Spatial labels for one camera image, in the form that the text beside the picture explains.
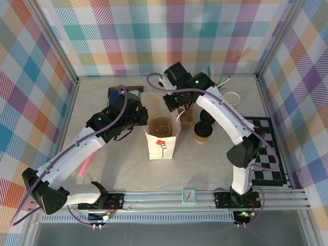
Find blue paper napkin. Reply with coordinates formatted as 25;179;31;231
109;88;143;107

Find white flower-print paper bag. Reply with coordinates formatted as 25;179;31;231
140;91;185;161

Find stack of black cup lids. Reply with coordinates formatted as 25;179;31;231
200;109;216;124

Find stack of brown paper cups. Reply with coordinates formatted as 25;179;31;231
223;92;241;110

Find pink highlighter pen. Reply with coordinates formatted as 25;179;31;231
78;151;98;177

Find small teal square clock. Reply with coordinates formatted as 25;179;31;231
181;189;197;205

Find black white checkerboard mat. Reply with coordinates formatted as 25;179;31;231
242;116;289;187

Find black connector box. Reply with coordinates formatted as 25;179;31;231
233;210;254;226
88;212;115;223

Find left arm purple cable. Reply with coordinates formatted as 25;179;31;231
10;85;128;228

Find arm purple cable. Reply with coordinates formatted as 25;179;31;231
146;73;280;228
10;85;128;228

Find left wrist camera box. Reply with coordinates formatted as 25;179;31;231
127;89;142;103

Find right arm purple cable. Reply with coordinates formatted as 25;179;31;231
146;73;280;228

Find aluminium mounting rail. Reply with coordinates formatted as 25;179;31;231
28;189;308;213

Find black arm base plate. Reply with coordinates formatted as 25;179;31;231
97;193;125;211
214;192;262;209

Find grey slotted cable duct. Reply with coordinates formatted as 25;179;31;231
40;214;235;223

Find aluminium frame post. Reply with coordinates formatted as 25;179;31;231
28;0;79;87
255;0;306;80

